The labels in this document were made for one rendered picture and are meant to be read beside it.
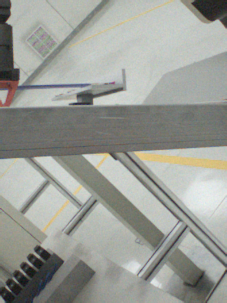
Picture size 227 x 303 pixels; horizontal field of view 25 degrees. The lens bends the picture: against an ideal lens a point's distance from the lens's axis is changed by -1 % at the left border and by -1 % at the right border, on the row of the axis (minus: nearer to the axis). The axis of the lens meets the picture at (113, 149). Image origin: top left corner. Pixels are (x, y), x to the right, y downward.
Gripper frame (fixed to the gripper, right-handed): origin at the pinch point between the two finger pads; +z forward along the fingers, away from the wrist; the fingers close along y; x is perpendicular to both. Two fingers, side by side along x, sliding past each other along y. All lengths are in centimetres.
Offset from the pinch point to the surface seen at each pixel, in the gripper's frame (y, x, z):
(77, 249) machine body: 10.5, 13.2, 32.7
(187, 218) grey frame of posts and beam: -11, 55, 34
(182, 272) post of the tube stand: -31, 64, 57
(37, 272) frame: 9.5, 3.8, 37.2
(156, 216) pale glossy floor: -88, 84, 48
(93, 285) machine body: 28.0, 10.5, 35.7
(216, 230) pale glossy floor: -42, 86, 47
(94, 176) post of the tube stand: -30.5, 33.5, 21.1
